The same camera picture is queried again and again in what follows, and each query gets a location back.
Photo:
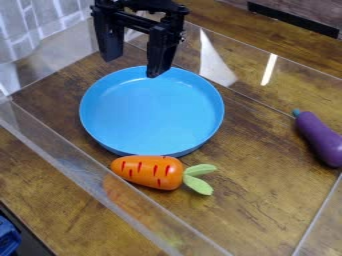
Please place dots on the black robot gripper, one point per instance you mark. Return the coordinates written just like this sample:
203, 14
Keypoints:
114, 14

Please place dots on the orange toy carrot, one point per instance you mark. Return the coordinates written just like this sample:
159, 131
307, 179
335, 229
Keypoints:
161, 172

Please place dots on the blue round plate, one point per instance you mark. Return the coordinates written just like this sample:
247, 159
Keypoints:
150, 116

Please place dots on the purple toy eggplant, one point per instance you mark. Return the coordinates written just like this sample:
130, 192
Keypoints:
323, 139

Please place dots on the blue object at corner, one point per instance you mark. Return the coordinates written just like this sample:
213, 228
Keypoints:
9, 237

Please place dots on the clear acrylic enclosure wall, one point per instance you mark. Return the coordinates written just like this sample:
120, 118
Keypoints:
276, 200

